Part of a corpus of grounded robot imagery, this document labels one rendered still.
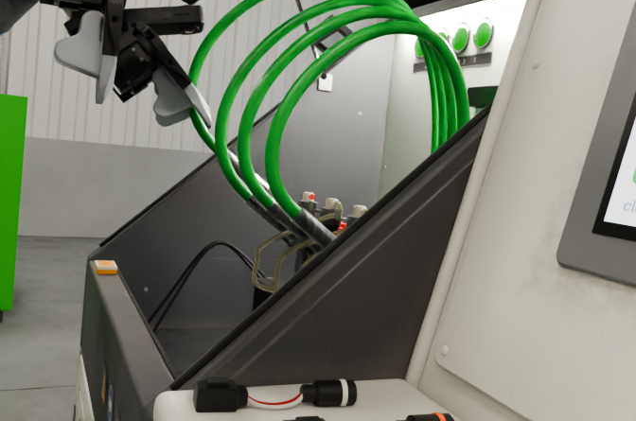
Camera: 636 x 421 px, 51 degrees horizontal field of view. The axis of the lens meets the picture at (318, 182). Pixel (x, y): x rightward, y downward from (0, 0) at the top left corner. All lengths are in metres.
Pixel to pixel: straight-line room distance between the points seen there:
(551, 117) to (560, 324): 0.17
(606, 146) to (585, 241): 0.07
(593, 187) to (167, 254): 0.85
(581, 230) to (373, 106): 0.86
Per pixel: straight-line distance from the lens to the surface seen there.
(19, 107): 4.07
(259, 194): 0.72
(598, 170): 0.50
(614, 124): 0.51
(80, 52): 0.71
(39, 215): 7.32
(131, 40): 0.87
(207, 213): 1.21
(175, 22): 0.90
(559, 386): 0.48
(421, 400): 0.57
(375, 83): 1.31
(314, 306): 0.56
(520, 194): 0.55
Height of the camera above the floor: 1.18
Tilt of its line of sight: 3 degrees down
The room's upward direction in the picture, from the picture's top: 6 degrees clockwise
